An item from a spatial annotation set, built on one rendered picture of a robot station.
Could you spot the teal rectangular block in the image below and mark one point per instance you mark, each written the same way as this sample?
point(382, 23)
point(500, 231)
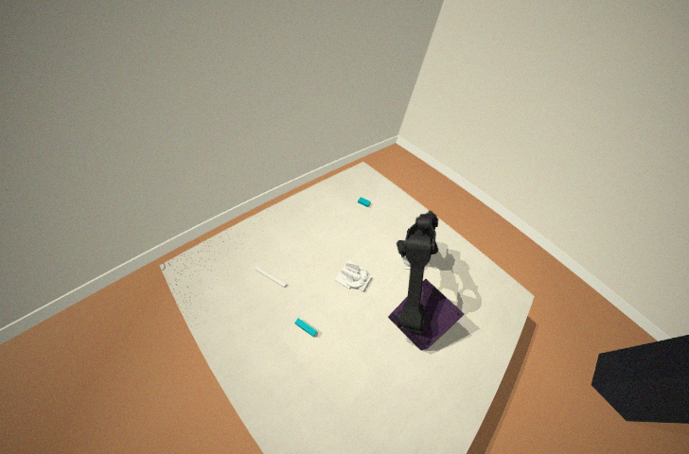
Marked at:
point(305, 327)

